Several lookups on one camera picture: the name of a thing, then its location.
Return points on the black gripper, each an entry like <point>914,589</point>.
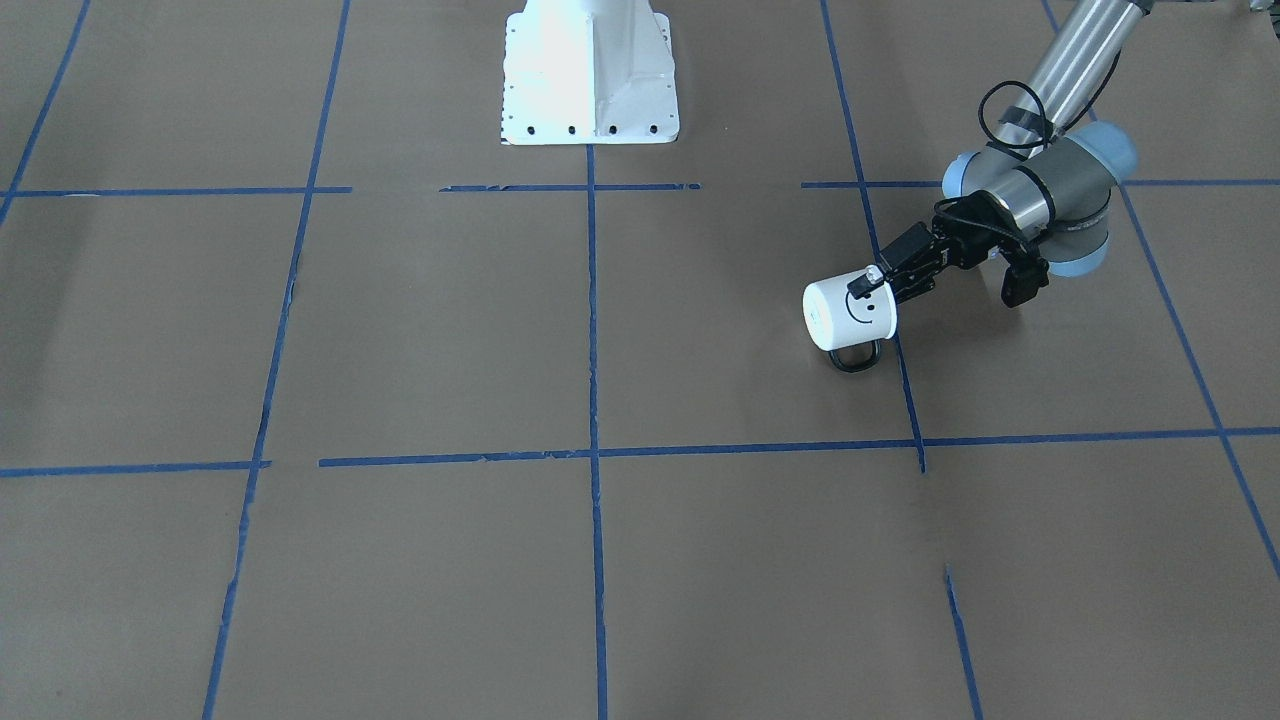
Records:
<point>962,247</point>

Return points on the white smiley mug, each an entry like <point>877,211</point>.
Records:
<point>834,320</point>

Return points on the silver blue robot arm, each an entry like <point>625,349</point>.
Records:
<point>1038,194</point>

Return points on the brown paper table cover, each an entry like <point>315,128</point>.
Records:
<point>319,402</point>

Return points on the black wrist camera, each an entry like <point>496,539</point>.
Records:
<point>1024,277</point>

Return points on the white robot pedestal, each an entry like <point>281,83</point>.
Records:
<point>581,72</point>

